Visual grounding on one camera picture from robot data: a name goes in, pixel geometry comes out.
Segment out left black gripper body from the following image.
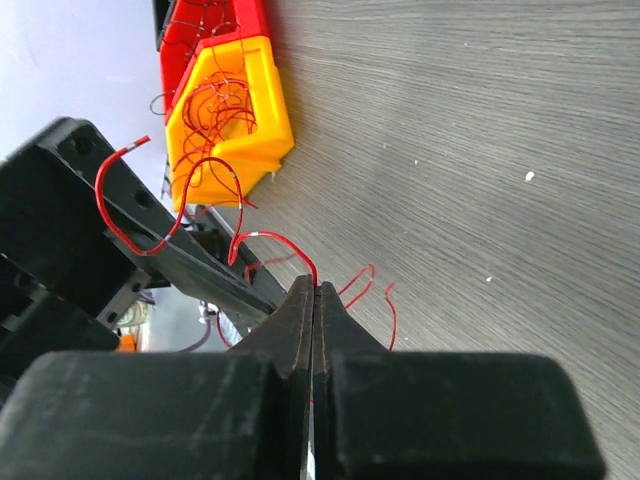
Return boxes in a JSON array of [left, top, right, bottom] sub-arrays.
[[1, 116, 153, 399]]

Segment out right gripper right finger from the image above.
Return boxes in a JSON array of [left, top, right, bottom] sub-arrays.
[[313, 283, 606, 479]]

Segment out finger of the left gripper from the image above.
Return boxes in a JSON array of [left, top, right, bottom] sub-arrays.
[[105, 230, 276, 320]]

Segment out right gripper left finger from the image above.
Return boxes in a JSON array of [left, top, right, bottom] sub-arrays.
[[1, 276, 314, 479]]

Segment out red wire bundle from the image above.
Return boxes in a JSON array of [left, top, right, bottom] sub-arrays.
[[94, 134, 399, 406]]

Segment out black thin wire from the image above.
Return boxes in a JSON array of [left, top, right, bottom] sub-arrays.
[[149, 0, 239, 115]]

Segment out yellow plastic bin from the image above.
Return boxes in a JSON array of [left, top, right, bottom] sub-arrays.
[[166, 36, 294, 208]]

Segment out red plastic bin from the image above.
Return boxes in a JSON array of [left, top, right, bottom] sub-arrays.
[[158, 0, 271, 118]]

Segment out black plastic bin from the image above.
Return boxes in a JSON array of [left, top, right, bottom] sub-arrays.
[[152, 0, 175, 51]]

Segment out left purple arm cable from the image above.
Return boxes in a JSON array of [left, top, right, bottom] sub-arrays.
[[174, 309, 211, 354]]

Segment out slotted cable duct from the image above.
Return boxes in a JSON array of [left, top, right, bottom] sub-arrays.
[[199, 301, 243, 348]]

